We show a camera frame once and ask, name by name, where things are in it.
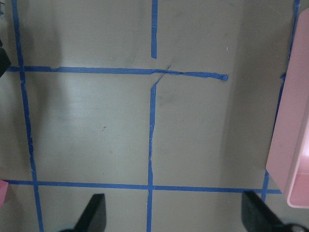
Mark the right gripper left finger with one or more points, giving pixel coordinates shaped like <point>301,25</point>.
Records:
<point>94,217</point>

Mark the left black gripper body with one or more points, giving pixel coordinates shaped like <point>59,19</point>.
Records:
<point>5,62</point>

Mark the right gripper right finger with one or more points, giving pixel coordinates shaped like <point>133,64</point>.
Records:
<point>257,217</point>

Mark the pink cube centre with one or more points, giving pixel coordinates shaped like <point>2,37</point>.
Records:
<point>3,191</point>

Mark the pink plastic bin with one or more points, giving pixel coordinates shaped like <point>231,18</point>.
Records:
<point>288,158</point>

